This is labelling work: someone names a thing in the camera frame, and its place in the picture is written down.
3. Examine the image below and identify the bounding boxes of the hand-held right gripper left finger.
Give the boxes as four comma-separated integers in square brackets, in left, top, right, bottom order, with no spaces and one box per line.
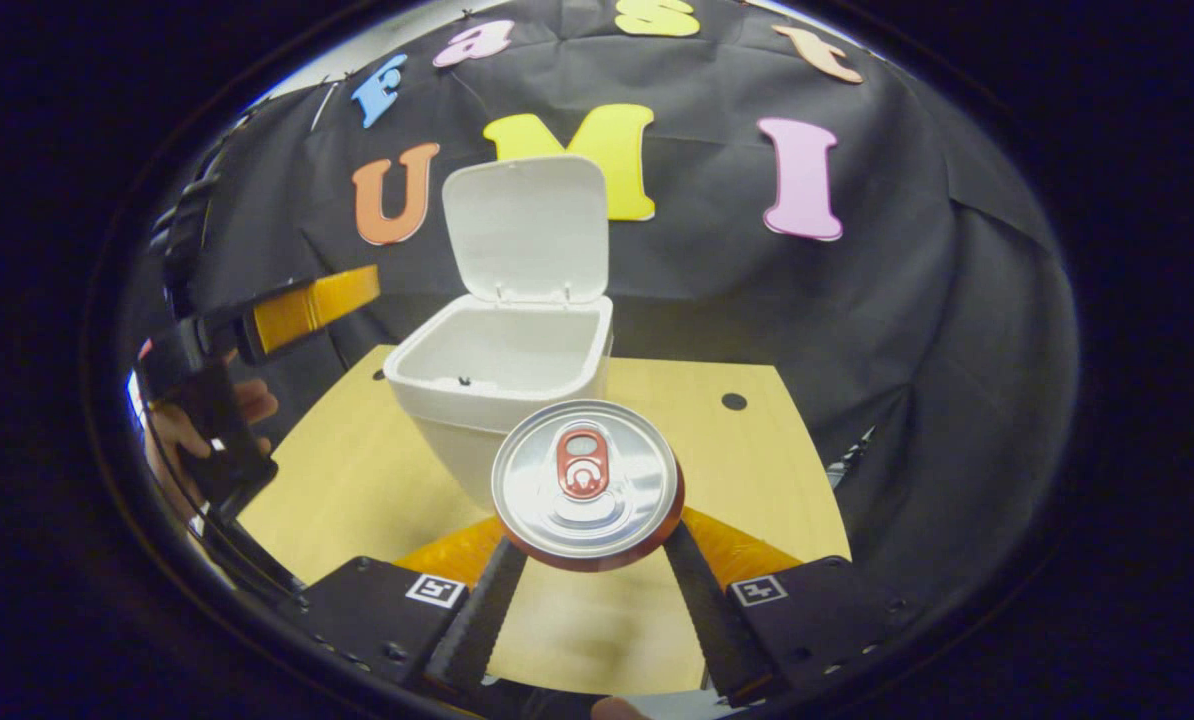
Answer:
[277,515,530,701]

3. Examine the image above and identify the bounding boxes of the black cable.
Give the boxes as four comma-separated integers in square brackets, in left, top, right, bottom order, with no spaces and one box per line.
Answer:
[192,505,308,606]

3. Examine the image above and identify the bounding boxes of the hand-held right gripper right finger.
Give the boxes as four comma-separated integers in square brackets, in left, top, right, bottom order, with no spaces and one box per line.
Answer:
[662,505,908,706]

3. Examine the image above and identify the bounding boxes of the red pop can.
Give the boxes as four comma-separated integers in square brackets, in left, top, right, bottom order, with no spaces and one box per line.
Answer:
[490,399,686,573]

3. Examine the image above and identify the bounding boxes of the white desktop garbage bin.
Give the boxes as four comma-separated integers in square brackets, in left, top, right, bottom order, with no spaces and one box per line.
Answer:
[383,154,615,513]

